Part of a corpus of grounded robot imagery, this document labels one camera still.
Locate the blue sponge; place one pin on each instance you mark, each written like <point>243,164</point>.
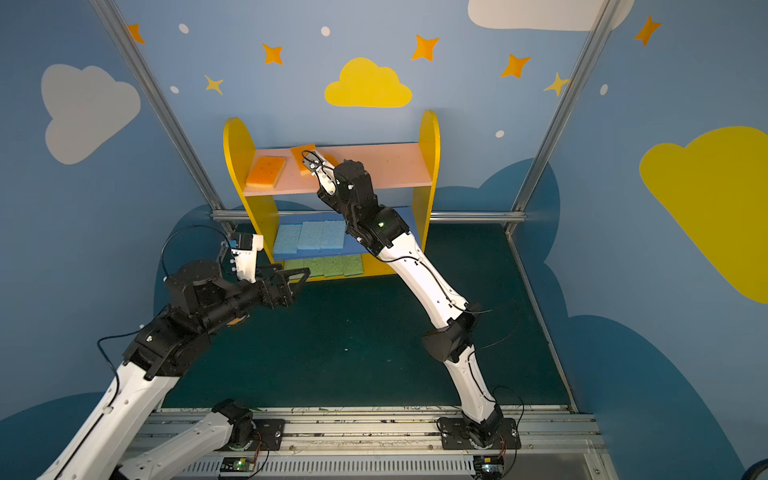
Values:
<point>333,235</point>
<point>287,239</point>
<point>311,235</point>

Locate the green sponge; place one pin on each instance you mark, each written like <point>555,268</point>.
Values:
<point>316,267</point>
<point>352,265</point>
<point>333,266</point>
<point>293,264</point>

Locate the aluminium frame post left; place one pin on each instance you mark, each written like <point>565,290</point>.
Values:
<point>113,22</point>

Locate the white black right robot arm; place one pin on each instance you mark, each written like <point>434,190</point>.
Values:
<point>347,188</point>

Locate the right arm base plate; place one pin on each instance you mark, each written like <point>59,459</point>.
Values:
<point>462,434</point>

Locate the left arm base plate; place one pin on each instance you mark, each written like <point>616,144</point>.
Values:
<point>264,433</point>

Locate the right green circuit board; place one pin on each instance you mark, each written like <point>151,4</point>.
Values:
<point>488,468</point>

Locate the aluminium frame post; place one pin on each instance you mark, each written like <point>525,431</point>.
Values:
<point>584,65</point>
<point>113,22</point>

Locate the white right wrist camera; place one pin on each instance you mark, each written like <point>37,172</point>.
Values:
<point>324,171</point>

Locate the yellow wooden shelf unit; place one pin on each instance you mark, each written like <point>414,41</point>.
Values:
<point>404,177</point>

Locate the orange sponge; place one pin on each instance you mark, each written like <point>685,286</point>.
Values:
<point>239,323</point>
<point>302,157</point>
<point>266,172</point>

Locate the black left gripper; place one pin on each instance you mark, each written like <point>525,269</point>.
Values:
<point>275,287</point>

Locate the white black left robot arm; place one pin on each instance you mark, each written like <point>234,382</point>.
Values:
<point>201,303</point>

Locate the aluminium frame post right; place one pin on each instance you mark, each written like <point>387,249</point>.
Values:
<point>584,65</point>

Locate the left green circuit board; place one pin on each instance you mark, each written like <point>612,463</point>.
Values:
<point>237,466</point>

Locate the green circuit board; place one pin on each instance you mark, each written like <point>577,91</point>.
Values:
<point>488,468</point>
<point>237,466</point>

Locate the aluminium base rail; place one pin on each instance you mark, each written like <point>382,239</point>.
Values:
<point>393,443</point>

